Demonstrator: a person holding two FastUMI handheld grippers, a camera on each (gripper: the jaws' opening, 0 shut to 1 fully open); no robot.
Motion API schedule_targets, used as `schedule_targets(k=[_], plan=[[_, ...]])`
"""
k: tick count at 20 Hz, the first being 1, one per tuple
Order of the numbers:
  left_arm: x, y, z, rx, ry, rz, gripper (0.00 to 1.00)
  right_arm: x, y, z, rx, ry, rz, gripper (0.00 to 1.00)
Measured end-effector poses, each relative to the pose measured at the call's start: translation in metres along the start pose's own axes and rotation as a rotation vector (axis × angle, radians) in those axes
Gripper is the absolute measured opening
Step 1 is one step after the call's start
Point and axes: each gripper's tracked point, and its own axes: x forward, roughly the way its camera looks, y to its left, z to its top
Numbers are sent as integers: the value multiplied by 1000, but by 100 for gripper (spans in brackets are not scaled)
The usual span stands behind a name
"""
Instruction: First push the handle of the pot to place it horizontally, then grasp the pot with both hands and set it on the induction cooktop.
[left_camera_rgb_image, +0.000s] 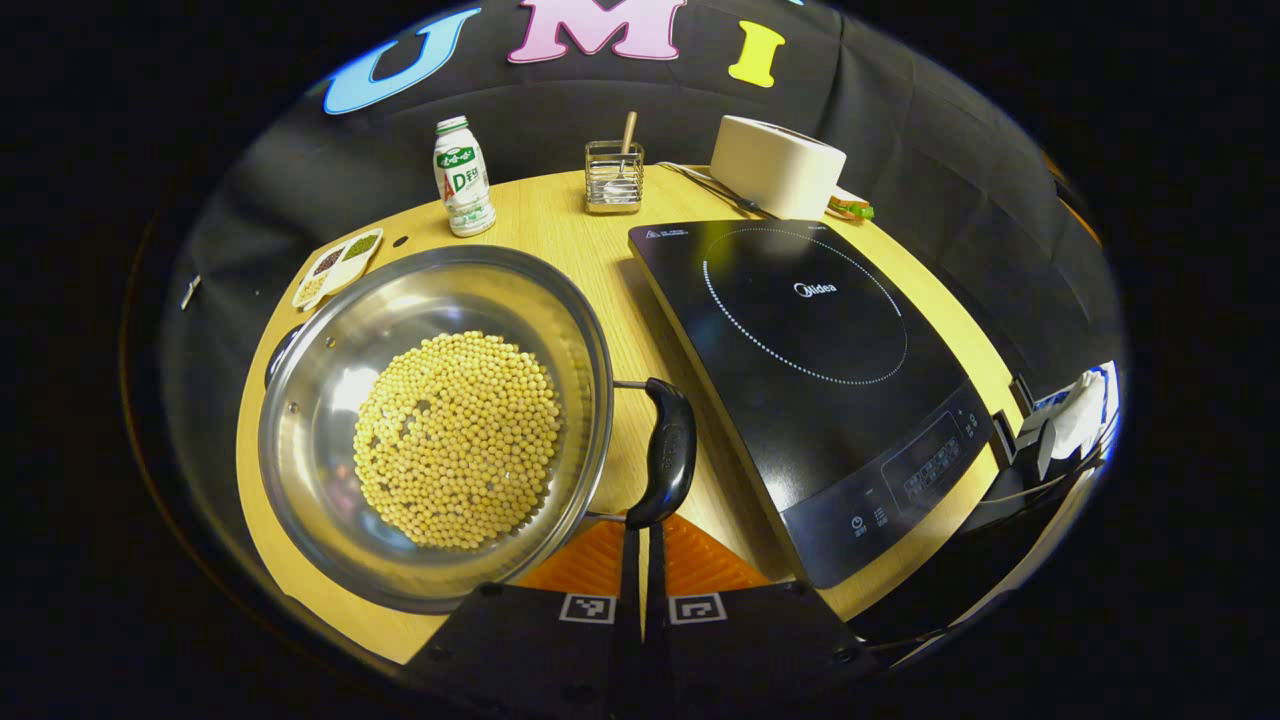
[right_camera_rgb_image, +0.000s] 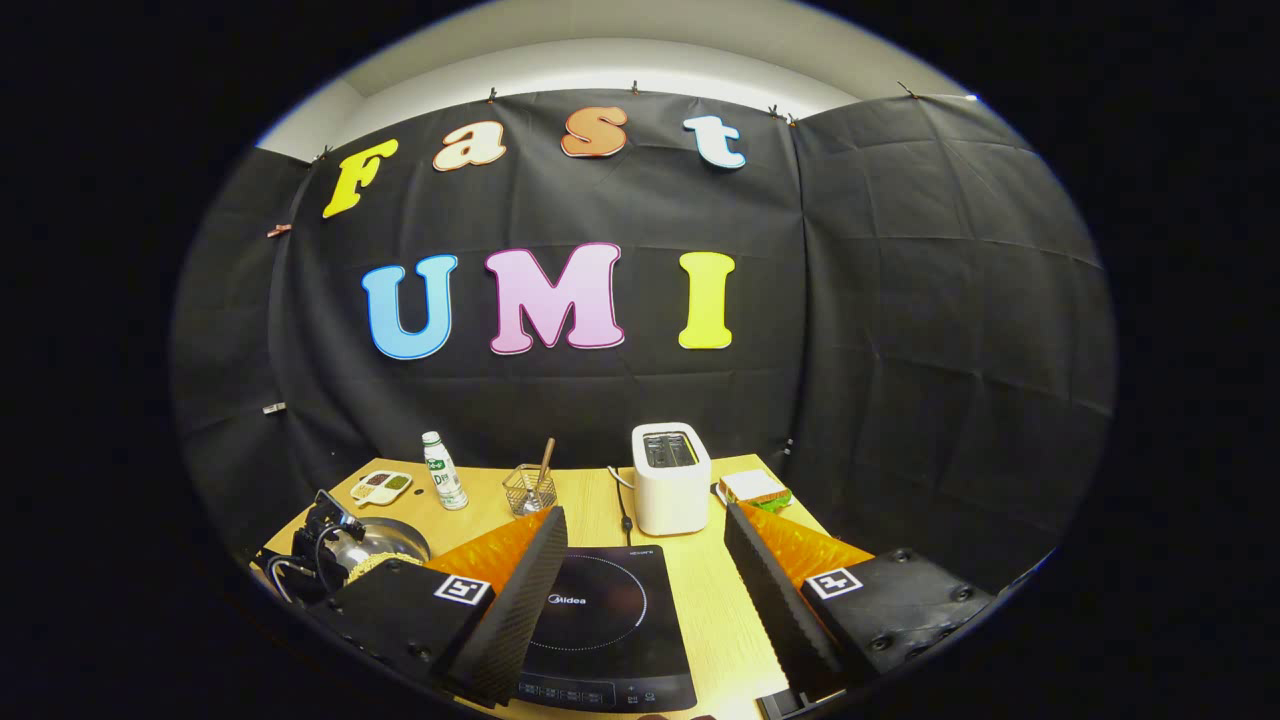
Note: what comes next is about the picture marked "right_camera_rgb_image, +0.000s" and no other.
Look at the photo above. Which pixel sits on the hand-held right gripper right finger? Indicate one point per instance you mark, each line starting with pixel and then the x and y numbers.
pixel 775 610

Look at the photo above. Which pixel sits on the black induction cooktop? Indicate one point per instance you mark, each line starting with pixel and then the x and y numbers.
pixel 610 620

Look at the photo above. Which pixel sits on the black backdrop cloth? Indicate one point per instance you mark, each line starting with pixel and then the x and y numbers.
pixel 900 350

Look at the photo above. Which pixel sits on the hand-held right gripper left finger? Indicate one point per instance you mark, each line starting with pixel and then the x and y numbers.
pixel 520 610

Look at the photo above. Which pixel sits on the sandwich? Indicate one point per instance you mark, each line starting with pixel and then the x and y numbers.
pixel 752 490

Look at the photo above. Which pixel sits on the white divided dish of beans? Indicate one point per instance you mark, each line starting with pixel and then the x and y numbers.
pixel 381 488

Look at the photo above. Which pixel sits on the white drink bottle green label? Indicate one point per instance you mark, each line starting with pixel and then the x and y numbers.
pixel 445 475

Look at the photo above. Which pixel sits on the pile of soybeans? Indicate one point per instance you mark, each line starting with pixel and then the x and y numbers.
pixel 372 565

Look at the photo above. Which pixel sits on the white toaster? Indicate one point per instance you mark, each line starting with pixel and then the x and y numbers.
pixel 670 490

